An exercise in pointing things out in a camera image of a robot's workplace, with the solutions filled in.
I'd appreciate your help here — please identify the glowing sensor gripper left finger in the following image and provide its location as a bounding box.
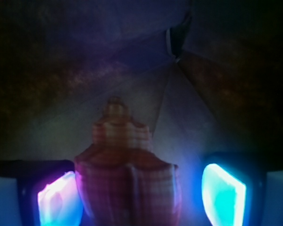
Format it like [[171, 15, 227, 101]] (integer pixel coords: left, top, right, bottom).
[[0, 160, 83, 226]]

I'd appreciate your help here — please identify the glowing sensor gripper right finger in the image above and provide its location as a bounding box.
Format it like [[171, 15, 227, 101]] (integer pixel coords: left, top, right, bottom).
[[201, 153, 283, 226]]

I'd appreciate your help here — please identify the orange conch shell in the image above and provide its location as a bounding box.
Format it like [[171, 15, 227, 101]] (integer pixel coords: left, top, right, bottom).
[[75, 97, 182, 226]]

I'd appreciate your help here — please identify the crumpled brown paper bag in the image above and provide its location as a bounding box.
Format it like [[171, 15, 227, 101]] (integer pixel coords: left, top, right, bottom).
[[0, 0, 283, 175]]

